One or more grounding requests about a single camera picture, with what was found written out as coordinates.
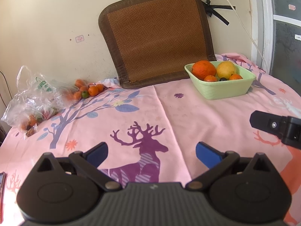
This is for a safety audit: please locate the large yellow grapefruit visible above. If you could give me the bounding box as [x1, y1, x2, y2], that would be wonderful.
[216, 61, 237, 80]

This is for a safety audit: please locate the pink printed bedsheet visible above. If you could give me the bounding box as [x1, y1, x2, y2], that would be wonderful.
[1, 53, 300, 225]

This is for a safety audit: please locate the clear plastic bag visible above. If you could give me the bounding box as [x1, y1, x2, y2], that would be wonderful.
[1, 65, 79, 138]

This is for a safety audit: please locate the pile tangerine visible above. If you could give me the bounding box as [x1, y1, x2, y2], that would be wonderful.
[88, 85, 99, 96]
[75, 79, 87, 88]
[96, 84, 105, 93]

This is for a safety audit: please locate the wall sticker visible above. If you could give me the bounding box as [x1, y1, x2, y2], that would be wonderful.
[75, 35, 85, 43]

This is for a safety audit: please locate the pile tangerine right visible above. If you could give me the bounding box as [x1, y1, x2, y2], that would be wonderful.
[96, 84, 105, 93]

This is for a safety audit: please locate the pile green fruit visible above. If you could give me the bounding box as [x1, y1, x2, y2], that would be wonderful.
[81, 90, 90, 99]

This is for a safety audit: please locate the large orange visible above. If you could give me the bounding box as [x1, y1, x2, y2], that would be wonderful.
[191, 60, 216, 80]

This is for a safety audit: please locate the small tangerine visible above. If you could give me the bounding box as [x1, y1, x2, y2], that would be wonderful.
[204, 75, 217, 82]
[229, 74, 243, 81]

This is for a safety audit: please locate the pile tangerine back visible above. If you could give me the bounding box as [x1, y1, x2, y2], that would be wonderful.
[75, 79, 87, 88]

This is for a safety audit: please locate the white power cable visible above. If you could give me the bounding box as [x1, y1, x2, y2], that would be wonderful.
[215, 0, 269, 73]

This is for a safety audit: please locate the pile tangerine front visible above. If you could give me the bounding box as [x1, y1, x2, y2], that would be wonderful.
[88, 85, 99, 96]

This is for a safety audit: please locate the brown woven seat cushion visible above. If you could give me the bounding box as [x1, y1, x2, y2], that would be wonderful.
[98, 0, 216, 89]

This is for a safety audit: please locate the light green plastic basin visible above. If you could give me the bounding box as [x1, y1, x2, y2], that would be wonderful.
[184, 63, 256, 100]

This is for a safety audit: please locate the white window frame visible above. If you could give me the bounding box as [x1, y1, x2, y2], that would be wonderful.
[250, 0, 300, 82]

